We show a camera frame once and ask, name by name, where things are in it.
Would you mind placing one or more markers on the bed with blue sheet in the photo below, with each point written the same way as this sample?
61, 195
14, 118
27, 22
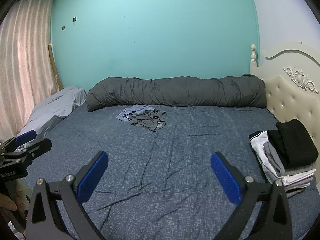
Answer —
162, 167

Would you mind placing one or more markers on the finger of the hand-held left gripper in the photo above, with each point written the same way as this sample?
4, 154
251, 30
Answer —
25, 136
37, 147

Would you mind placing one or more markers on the dark grey rolled duvet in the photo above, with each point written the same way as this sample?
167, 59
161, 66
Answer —
175, 91

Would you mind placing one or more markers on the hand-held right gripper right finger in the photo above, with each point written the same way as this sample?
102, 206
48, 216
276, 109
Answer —
225, 180

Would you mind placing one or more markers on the cream bedpost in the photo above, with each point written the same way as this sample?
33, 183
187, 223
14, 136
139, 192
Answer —
253, 60

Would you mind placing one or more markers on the plain white folded garment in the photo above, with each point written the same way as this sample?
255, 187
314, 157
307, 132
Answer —
297, 177

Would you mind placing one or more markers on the person's left hand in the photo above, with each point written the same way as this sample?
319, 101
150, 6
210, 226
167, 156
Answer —
8, 203

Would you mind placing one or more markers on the white black-trimmed folded garment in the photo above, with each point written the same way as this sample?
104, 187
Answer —
258, 145

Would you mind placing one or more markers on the cream padded headboard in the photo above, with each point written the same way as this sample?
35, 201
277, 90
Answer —
287, 92

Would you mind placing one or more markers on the pink curtain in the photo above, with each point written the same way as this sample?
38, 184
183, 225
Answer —
25, 55

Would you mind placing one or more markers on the wooden stick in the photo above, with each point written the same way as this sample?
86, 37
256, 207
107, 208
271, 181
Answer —
53, 65

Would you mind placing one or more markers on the black folded garment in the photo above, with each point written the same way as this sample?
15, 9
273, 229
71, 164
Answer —
295, 142

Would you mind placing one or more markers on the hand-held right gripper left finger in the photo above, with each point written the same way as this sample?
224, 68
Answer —
92, 177

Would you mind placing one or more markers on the grey shorts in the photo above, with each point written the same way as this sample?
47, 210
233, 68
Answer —
147, 121

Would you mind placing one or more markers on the blue patterned garment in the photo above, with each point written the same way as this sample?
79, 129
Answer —
130, 112

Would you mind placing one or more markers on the light grey pillow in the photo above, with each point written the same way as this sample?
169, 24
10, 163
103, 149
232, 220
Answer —
55, 107

